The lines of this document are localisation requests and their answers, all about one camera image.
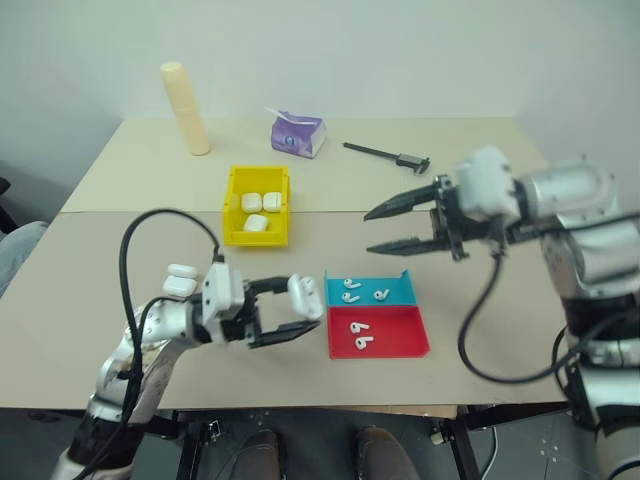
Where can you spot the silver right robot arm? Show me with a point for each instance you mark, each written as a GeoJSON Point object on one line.
{"type": "Point", "coordinates": [585, 240]}

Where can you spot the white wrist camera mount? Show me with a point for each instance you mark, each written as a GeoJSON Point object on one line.
{"type": "Point", "coordinates": [222, 295]}
{"type": "Point", "coordinates": [482, 185]}

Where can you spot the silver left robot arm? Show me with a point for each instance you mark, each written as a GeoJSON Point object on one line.
{"type": "Point", "coordinates": [150, 322]}

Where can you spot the red plastic tray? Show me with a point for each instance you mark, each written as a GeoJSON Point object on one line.
{"type": "Point", "coordinates": [395, 332]}

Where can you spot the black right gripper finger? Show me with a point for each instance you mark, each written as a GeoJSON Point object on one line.
{"type": "Point", "coordinates": [405, 202]}
{"type": "Point", "coordinates": [407, 245]}

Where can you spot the purple tissue pack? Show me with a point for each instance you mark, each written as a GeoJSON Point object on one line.
{"type": "Point", "coordinates": [297, 135]}

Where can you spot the person's leg in jeans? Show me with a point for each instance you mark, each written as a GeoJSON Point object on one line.
{"type": "Point", "coordinates": [17, 252]}

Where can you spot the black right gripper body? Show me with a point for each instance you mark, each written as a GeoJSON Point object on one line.
{"type": "Point", "coordinates": [450, 225]}

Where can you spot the blue plastic tray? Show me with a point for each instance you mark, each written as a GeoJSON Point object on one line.
{"type": "Point", "coordinates": [395, 292]}

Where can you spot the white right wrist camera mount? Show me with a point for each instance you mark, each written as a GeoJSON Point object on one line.
{"type": "Point", "coordinates": [482, 185]}

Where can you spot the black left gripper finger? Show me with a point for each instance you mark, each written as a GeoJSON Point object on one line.
{"type": "Point", "coordinates": [272, 284]}
{"type": "Point", "coordinates": [287, 333]}

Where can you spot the white earbud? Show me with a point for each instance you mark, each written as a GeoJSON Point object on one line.
{"type": "Point", "coordinates": [356, 328]}
{"type": "Point", "coordinates": [349, 285]}
{"type": "Point", "coordinates": [360, 343]}
{"type": "Point", "coordinates": [347, 299]}
{"type": "Point", "coordinates": [380, 295]}

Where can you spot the closed white earbud case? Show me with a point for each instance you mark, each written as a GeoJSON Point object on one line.
{"type": "Point", "coordinates": [177, 287]}
{"type": "Point", "coordinates": [251, 201]}
{"type": "Point", "coordinates": [271, 202]}
{"type": "Point", "coordinates": [255, 223]}

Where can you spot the black chair part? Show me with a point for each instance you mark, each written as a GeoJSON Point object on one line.
{"type": "Point", "coordinates": [4, 200]}

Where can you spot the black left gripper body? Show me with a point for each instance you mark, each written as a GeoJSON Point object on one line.
{"type": "Point", "coordinates": [240, 326]}

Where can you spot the white earbud case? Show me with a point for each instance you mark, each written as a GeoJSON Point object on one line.
{"type": "Point", "coordinates": [177, 287]}
{"type": "Point", "coordinates": [306, 300]}
{"type": "Point", "coordinates": [271, 202]}
{"type": "Point", "coordinates": [255, 223]}
{"type": "Point", "coordinates": [251, 201]}

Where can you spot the cream cylindrical bottle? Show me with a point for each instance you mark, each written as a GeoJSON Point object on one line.
{"type": "Point", "coordinates": [187, 110]}

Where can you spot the dark brown shoe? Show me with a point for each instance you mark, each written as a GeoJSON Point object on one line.
{"type": "Point", "coordinates": [262, 455]}
{"type": "Point", "coordinates": [382, 455]}

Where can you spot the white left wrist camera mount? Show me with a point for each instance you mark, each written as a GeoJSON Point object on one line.
{"type": "Point", "coordinates": [222, 295]}

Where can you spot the black caliper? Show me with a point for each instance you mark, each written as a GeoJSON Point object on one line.
{"type": "Point", "coordinates": [407, 161]}

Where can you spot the yellow plastic bin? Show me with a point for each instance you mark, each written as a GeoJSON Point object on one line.
{"type": "Point", "coordinates": [232, 225]}

